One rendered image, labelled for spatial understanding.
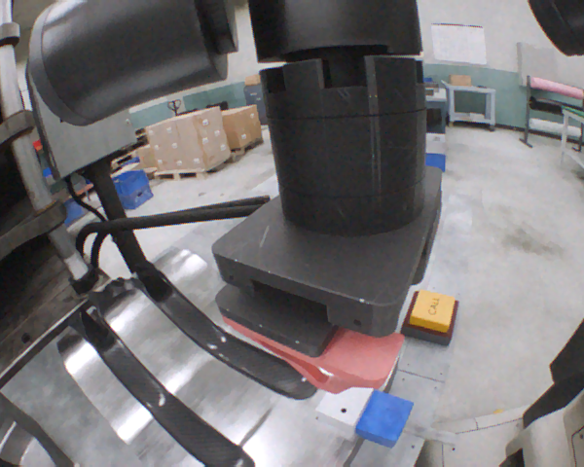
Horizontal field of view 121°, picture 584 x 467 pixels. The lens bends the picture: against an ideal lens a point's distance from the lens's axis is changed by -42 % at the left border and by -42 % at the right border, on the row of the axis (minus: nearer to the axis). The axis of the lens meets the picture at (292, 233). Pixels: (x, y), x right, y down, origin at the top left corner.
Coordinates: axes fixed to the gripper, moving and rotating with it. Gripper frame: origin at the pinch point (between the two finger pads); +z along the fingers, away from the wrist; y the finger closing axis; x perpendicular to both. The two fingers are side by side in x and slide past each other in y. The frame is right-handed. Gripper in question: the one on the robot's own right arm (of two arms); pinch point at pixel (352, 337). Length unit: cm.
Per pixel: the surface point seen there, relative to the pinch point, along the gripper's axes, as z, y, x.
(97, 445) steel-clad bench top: 21.8, 24.1, -27.4
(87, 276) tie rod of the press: 19, 4, -70
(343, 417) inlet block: 9.4, 1.9, 0.3
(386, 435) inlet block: 10.7, 1.6, 4.4
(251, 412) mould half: 12.6, 4.7, -8.3
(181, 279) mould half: 8.9, -4.1, -27.3
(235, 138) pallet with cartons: 71, -318, -334
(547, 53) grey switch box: -91, -618, 205
